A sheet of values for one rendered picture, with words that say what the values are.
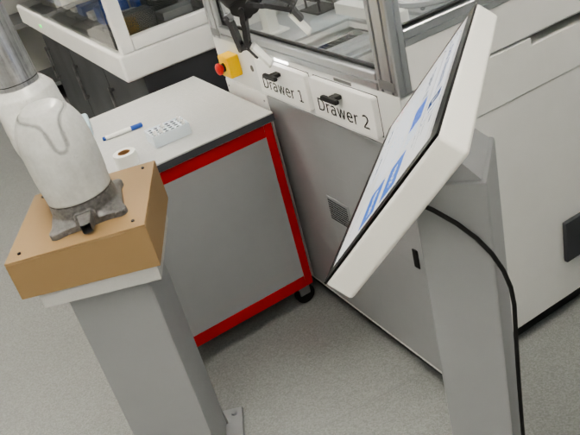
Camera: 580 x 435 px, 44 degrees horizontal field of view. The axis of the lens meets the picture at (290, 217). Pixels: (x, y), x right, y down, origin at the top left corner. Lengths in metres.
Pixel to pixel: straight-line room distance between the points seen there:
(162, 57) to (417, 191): 2.00
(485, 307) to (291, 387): 1.17
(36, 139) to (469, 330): 0.97
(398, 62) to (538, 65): 0.46
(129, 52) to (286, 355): 1.24
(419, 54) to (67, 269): 0.93
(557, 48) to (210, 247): 1.18
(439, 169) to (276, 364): 1.60
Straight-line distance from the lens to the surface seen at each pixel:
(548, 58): 2.03
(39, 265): 1.70
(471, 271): 1.26
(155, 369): 1.91
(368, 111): 1.80
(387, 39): 1.66
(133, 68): 2.83
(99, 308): 1.80
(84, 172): 1.66
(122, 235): 1.63
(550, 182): 2.18
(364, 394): 2.28
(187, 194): 2.25
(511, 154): 2.02
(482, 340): 1.36
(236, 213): 2.35
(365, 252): 1.04
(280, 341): 2.55
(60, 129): 1.64
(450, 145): 0.93
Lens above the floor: 1.60
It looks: 30 degrees down
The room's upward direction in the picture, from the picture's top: 15 degrees counter-clockwise
